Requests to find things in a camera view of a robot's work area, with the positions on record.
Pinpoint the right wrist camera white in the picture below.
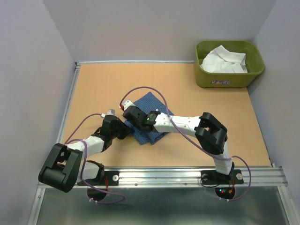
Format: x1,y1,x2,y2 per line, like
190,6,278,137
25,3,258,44
119,99,135,111

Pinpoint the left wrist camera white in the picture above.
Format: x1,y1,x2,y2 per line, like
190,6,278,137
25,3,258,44
100,108,115,118

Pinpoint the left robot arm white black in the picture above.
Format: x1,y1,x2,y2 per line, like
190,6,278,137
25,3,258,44
38,115,134,193

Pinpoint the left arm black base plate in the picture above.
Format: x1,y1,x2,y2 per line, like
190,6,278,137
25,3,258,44
78,170,120,204

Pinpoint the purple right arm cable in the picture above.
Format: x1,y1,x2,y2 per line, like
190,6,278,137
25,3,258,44
119,86,252,203

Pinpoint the white cloth in bin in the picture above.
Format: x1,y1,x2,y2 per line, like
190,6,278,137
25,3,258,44
200,45,248,74

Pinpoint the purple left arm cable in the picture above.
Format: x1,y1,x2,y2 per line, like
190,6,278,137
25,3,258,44
63,113,126,204

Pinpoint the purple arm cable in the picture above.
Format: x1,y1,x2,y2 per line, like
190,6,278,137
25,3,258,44
63,113,126,204
119,86,252,203

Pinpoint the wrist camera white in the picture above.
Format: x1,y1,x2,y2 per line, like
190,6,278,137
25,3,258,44
100,108,115,118
119,99,135,111

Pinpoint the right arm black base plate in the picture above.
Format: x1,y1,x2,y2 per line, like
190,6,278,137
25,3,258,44
200,170,244,200

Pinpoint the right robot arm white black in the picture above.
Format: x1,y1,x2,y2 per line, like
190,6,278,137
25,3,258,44
121,104,234,183

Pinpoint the green plastic bin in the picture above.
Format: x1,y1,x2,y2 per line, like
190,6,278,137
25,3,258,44
194,40,265,88

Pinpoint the blue plaid long sleeve shirt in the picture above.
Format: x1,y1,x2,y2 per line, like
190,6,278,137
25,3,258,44
125,92,168,145

